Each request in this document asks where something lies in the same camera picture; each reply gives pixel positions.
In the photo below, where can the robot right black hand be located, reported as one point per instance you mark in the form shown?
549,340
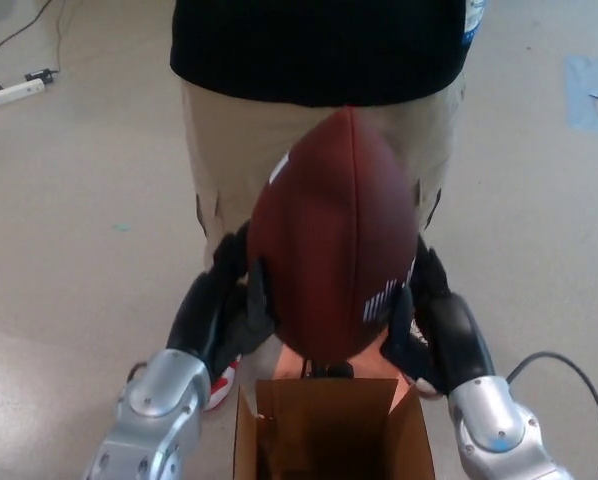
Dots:
454,340

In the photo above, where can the robot left black hand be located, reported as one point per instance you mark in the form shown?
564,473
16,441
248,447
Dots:
199,315

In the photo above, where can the brown leather american football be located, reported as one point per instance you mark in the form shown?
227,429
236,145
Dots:
334,240

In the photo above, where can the robot left silver arm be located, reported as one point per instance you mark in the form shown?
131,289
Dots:
164,400

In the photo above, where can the robot right silver arm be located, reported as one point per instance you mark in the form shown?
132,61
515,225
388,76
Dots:
489,415

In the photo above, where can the person's left red white sneaker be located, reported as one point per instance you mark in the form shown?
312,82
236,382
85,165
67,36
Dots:
418,332

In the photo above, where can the person's red white sneaker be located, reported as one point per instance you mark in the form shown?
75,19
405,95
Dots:
418,332
223,387

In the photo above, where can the person's right red white sneaker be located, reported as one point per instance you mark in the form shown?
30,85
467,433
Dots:
223,387

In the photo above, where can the person's khaki shorts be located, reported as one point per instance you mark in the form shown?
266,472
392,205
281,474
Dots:
229,160

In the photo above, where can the person's black shirt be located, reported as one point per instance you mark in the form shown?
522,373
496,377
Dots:
319,45

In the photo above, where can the small black device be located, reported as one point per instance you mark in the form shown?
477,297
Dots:
336,371

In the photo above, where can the open brown cardboard box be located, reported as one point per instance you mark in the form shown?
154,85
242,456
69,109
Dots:
289,420

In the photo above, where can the blue tape patch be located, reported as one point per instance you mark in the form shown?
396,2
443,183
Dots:
579,92

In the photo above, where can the black power adapter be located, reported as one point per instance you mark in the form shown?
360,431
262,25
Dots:
41,76

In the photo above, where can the white power strip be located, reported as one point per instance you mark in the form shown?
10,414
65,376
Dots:
9,94

